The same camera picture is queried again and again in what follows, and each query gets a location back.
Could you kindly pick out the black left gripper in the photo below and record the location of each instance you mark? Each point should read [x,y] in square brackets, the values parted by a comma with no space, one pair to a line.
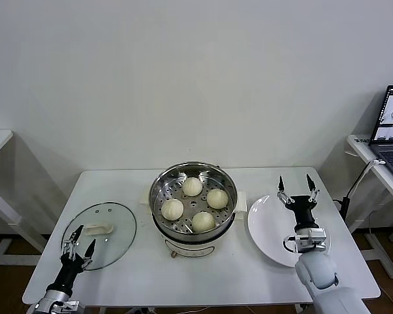
[68,268]

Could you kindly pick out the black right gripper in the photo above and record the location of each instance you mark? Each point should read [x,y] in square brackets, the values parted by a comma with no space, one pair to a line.
[303,211]

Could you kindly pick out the white steamed baozi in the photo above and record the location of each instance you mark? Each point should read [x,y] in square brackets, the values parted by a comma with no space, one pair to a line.
[203,221]
[172,209]
[217,198]
[192,187]

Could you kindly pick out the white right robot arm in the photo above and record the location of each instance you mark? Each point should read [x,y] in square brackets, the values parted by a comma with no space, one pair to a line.
[317,271]

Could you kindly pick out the stainless steel steamer basket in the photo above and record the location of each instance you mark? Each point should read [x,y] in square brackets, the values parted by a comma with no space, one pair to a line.
[193,204]

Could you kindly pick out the white round plate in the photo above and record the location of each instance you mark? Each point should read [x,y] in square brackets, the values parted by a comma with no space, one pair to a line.
[265,222]

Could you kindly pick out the white laptop desk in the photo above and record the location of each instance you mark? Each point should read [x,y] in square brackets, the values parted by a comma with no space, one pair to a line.
[360,147]

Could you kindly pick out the white electric cooking pot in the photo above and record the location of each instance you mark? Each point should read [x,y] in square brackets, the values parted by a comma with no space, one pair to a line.
[190,250]

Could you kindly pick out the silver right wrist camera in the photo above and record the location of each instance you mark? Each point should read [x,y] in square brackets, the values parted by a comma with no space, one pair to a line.
[311,238]

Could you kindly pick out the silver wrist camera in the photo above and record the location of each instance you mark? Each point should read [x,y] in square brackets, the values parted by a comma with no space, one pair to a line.
[70,307]
[311,238]

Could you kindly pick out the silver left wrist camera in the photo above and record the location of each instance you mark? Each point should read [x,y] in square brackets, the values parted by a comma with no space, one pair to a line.
[70,307]

